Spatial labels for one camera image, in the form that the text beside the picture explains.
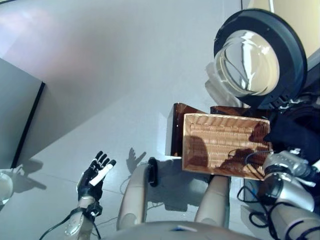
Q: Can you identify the grey robot torso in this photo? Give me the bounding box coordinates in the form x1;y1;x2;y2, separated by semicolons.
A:
107;221;261;240

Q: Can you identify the round glass washing machine door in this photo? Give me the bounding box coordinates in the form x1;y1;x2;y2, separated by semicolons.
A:
204;8;308;110

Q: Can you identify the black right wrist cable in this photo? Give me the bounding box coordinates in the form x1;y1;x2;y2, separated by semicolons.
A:
243;149;274;181

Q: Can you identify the rectangular wicker basket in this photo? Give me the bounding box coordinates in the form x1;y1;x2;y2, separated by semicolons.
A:
181;112;272;181

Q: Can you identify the right robot leg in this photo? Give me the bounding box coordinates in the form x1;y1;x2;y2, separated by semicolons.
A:
194;174;231;229

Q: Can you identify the black cloth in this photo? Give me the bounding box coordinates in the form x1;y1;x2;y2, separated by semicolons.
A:
262;109;320;154

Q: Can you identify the white appliance enclosure panel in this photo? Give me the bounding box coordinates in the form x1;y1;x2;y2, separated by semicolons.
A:
239;204;276;240

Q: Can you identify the grey washing machine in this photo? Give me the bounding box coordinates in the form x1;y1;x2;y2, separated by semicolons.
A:
236;54;320;226

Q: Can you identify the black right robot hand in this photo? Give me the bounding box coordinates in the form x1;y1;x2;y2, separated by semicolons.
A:
310;159;320;175

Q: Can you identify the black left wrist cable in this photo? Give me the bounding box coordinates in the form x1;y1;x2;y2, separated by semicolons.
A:
38;209;102;240

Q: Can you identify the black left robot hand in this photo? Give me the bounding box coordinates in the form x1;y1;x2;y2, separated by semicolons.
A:
76;149;118;203

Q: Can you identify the robot leg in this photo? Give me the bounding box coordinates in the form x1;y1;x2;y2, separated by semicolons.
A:
116;157;159;231
194;174;231;229

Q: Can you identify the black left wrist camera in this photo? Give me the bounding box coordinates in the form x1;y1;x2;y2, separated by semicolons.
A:
85;202;104;217

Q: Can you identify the grey cabinet panel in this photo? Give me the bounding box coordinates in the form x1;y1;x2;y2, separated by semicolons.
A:
0;57;46;170

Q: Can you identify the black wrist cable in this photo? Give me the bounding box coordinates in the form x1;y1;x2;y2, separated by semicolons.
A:
38;209;102;240
243;149;274;181

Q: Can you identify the left robot leg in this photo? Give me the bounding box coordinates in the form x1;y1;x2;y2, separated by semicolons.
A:
116;157;159;231

